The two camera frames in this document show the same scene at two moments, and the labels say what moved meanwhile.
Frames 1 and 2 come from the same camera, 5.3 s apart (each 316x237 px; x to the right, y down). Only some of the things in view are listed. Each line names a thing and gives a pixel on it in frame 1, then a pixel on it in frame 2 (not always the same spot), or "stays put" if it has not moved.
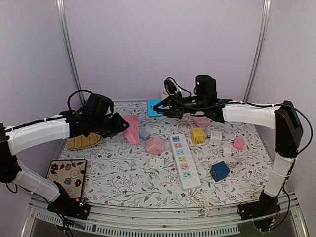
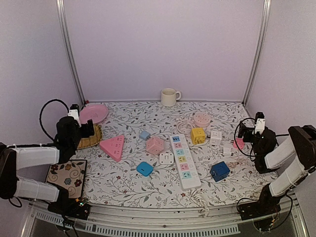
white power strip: (187, 175) stays put
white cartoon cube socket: (216, 138) stays put
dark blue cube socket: (219, 171) stays put
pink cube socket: (155, 145) stays put
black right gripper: (171, 107) to (246, 132)
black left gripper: (114, 124) to (87, 130)
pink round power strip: (202, 121) stays put
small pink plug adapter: (239, 143) stays put
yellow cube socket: (198, 136) stays put
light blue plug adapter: (143, 135) stays put
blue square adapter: (150, 112) to (144, 168)
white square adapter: (156, 162) to (166, 158)
